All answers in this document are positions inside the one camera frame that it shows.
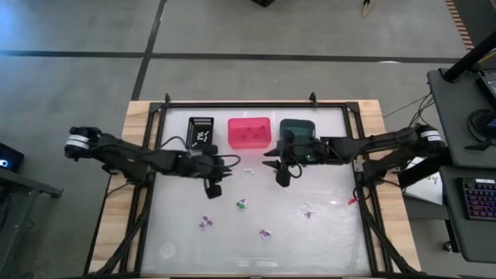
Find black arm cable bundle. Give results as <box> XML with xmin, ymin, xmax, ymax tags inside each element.
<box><xmin>354</xmin><ymin>185</ymin><xmax>422</xmax><ymax>277</ymax></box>
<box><xmin>87</xmin><ymin>170</ymin><xmax>156</xmax><ymax>277</ymax></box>

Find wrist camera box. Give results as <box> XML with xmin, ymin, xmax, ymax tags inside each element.
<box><xmin>292</xmin><ymin>141</ymin><xmax>325</xmax><ymax>164</ymax></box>
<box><xmin>203</xmin><ymin>157</ymin><xmax>228</xmax><ymax>179</ymax></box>

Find black diagonal pole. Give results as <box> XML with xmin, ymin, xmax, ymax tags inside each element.
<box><xmin>441</xmin><ymin>29</ymin><xmax>496</xmax><ymax>83</ymax></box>

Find teal plastic bin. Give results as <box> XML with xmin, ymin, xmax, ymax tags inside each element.
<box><xmin>279</xmin><ymin>118</ymin><xmax>317</xmax><ymax>140</ymax></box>

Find black headphones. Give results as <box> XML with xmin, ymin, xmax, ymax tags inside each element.
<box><xmin>466</xmin><ymin>108</ymin><xmax>496</xmax><ymax>151</ymax></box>

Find black laptop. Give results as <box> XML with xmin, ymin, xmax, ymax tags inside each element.
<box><xmin>475</xmin><ymin>69</ymin><xmax>496</xmax><ymax>110</ymax></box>

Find orange striped strip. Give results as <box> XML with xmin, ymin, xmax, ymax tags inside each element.
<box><xmin>444</xmin><ymin>0</ymin><xmax>476</xmax><ymax>52</ymax></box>

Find black slotted basket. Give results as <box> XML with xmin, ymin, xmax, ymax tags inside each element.
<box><xmin>184</xmin><ymin>116</ymin><xmax>215</xmax><ymax>151</ymax></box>

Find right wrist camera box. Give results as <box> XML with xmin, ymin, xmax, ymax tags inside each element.
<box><xmin>292</xmin><ymin>141</ymin><xmax>325</xmax><ymax>164</ymax></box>

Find pink plastic bin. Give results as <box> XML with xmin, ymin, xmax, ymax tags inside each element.
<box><xmin>227</xmin><ymin>116</ymin><xmax>273</xmax><ymax>150</ymax></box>

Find grey side desk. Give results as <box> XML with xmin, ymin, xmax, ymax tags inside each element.
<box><xmin>426</xmin><ymin>67</ymin><xmax>496</xmax><ymax>170</ymax></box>
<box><xmin>439</xmin><ymin>165</ymin><xmax>496</xmax><ymax>264</ymax></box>

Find white paper sheet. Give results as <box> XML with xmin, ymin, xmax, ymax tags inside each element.
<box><xmin>404</xmin><ymin>157</ymin><xmax>445</xmax><ymax>206</ymax></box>

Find grey bench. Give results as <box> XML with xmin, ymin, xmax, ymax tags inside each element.
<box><xmin>0</xmin><ymin>168</ymin><xmax>64</xmax><ymax>279</ymax></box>

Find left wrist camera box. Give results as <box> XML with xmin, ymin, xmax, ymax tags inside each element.
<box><xmin>203</xmin><ymin>157</ymin><xmax>228</xmax><ymax>179</ymax></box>

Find black angled bar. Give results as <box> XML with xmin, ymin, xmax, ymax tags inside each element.
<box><xmin>398</xmin><ymin>153</ymin><xmax>454</xmax><ymax>189</ymax></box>

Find backlit black keyboard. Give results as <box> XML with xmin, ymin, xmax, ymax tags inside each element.
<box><xmin>461</xmin><ymin>177</ymin><xmax>496</xmax><ymax>222</ymax></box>

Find black box blue light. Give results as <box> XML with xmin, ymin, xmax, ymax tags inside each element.
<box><xmin>0</xmin><ymin>142</ymin><xmax>25</xmax><ymax>174</ymax></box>

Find left camera black cable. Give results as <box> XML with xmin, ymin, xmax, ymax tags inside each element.
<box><xmin>216</xmin><ymin>153</ymin><xmax>242</xmax><ymax>172</ymax></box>

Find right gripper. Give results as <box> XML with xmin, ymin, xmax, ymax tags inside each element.
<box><xmin>262</xmin><ymin>129</ymin><xmax>330</xmax><ymax>188</ymax></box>

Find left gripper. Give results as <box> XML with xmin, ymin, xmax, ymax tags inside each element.
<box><xmin>178</xmin><ymin>143</ymin><xmax>233</xmax><ymax>200</ymax></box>

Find black table frame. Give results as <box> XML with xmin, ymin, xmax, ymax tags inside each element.
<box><xmin>129</xmin><ymin>101</ymin><xmax>388</xmax><ymax>277</ymax></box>

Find floor cables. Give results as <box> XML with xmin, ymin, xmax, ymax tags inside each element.
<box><xmin>381</xmin><ymin>91</ymin><xmax>441</xmax><ymax>129</ymax></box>

